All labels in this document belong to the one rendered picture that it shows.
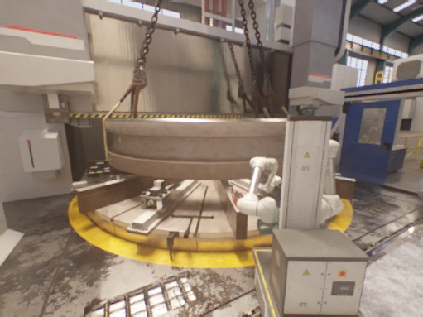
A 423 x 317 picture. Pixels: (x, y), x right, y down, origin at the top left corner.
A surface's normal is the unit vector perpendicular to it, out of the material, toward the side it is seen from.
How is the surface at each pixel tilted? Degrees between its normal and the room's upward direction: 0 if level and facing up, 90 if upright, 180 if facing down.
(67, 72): 90
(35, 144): 90
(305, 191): 90
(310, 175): 90
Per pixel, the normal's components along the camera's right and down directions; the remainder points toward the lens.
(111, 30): 0.47, 0.18
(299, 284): -0.02, 0.20
